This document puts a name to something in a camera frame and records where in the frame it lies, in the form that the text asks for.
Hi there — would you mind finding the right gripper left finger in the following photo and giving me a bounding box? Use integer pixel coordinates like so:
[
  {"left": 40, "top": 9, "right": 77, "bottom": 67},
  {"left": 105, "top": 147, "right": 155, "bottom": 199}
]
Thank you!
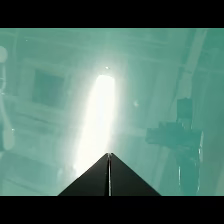
[{"left": 58, "top": 152, "right": 110, "bottom": 197}]

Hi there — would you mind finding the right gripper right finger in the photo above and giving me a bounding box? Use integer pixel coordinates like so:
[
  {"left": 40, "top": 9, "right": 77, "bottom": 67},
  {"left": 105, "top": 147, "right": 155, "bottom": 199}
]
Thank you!
[{"left": 109, "top": 152, "right": 162, "bottom": 197}]

